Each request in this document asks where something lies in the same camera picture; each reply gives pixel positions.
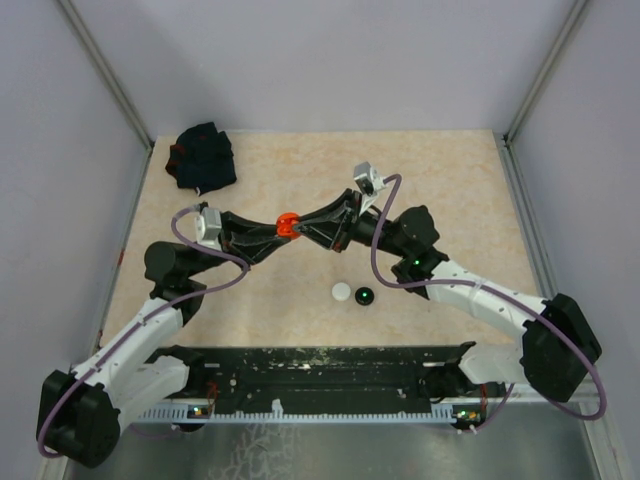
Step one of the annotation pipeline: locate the orange round charging case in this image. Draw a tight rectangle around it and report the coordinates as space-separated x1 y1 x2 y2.
276 212 300 239

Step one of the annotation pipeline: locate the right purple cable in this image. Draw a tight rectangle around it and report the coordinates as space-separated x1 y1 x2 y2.
369 173 609 422

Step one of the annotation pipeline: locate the left aluminium frame post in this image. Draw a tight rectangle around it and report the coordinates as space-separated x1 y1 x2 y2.
52 0 155 150

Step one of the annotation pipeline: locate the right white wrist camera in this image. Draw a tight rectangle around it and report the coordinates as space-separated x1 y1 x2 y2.
353 162 386 213

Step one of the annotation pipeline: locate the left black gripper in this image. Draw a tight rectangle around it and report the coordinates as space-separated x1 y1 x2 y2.
184 210 291 279

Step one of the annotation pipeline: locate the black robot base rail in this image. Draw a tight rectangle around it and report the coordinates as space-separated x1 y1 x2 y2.
175 343 506 416

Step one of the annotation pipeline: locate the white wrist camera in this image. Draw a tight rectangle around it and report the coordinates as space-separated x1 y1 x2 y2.
353 162 386 213
195 207 222 250

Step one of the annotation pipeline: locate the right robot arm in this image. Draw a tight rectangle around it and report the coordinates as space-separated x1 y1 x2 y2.
292 190 602 403

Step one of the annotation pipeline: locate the right aluminium frame post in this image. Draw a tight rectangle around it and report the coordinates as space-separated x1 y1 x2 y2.
502 0 593 147

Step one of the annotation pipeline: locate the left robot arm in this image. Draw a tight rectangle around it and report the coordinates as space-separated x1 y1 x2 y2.
36 203 298 467

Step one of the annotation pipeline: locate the black round charging case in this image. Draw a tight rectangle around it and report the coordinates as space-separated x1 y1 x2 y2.
354 286 375 306

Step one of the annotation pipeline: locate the purple cable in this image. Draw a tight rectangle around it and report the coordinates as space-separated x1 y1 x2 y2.
35 203 252 459
369 173 609 422

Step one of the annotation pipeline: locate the aluminium frame post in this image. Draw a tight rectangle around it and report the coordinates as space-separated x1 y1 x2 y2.
502 0 593 147
52 0 155 150

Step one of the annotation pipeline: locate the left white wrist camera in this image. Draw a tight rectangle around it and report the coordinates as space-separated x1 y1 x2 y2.
195 207 222 250

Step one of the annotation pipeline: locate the white cable duct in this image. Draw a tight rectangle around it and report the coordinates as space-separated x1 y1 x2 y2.
134 403 481 424

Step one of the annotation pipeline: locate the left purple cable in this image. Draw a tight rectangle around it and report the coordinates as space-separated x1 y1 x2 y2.
35 203 252 459

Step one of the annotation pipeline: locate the white charging case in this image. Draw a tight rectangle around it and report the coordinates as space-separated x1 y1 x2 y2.
331 282 352 302

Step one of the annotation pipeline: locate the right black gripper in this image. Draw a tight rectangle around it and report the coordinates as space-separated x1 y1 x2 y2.
293 189 409 258

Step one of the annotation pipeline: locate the dark crumpled cloth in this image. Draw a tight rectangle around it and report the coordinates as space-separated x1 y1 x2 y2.
165 122 237 196

